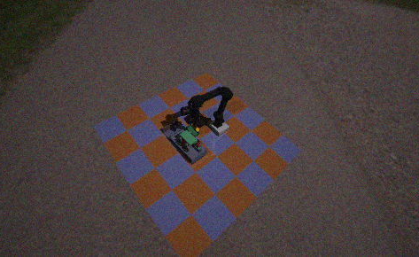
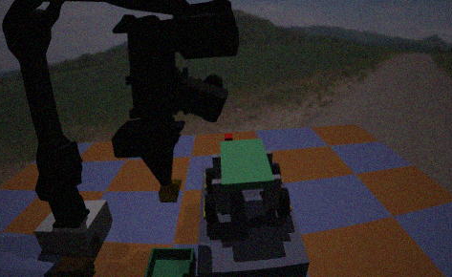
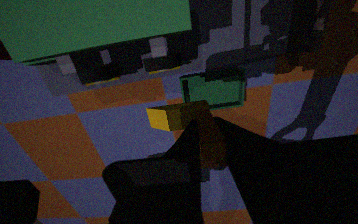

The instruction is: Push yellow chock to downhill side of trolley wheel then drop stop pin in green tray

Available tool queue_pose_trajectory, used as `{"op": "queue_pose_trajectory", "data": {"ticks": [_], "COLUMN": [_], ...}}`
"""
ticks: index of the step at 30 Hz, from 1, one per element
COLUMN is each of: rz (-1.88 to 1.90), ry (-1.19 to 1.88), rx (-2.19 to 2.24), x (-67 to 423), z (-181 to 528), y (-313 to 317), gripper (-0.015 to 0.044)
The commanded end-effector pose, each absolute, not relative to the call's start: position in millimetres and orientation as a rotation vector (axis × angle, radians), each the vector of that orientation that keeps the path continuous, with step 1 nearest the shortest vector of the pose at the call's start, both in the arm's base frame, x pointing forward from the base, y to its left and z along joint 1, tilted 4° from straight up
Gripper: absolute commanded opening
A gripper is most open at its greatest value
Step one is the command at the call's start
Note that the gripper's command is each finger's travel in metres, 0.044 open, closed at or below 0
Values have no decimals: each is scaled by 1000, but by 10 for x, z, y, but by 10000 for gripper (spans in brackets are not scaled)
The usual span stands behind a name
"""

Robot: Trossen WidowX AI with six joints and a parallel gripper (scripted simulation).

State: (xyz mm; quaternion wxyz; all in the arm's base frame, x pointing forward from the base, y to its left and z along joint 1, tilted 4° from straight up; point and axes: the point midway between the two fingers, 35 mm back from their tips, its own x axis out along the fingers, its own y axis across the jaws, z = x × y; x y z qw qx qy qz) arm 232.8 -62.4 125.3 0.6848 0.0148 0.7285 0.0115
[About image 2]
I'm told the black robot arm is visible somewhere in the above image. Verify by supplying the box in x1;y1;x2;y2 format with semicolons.
2;0;239;228

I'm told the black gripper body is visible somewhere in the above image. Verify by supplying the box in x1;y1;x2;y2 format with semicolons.
112;60;179;158

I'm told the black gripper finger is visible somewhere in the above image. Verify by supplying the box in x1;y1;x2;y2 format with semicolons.
170;120;186;178
141;134;181;186

